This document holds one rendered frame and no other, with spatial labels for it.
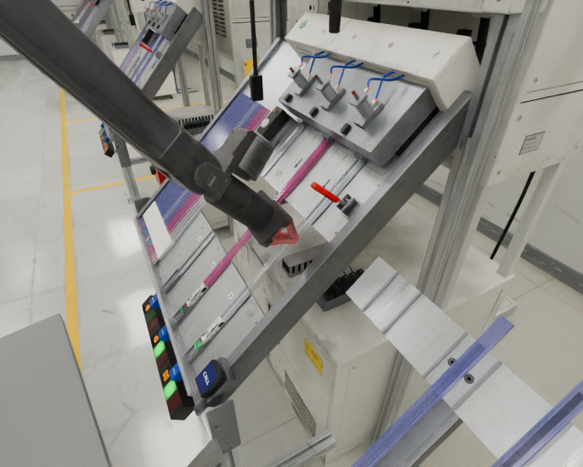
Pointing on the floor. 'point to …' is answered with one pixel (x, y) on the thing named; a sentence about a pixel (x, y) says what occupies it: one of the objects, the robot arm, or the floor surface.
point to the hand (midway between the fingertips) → (292, 236)
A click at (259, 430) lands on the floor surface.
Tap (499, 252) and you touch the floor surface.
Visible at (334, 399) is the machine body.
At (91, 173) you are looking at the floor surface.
